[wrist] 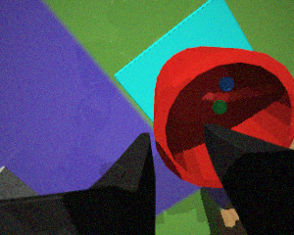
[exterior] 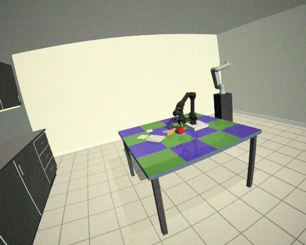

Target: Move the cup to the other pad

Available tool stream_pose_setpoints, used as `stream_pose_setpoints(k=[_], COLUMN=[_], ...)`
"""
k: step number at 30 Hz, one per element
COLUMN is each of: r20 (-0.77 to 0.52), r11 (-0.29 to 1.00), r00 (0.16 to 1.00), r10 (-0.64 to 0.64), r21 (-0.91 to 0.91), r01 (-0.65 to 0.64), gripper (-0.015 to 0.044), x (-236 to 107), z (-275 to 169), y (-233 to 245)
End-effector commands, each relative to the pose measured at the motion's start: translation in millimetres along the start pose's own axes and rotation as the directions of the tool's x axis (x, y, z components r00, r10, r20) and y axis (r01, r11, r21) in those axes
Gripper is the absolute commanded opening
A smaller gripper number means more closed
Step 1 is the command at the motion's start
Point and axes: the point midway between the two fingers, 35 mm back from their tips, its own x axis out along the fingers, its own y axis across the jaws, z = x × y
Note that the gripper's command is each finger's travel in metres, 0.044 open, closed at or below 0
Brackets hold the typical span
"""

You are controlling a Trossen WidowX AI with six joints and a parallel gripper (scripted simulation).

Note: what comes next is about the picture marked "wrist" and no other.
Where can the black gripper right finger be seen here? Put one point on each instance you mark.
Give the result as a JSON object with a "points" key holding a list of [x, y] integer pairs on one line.
{"points": [[258, 178]]}

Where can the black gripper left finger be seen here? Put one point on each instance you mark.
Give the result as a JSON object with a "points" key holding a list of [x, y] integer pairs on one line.
{"points": [[121, 202]]}

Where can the red cup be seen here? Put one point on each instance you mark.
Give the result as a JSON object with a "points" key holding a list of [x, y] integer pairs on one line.
{"points": [[260, 104]]}

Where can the tan wooden plank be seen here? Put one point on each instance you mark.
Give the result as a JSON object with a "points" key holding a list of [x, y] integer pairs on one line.
{"points": [[229, 222]]}

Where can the blue marble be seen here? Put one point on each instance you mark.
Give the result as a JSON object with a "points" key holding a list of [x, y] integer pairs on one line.
{"points": [[226, 83]]}

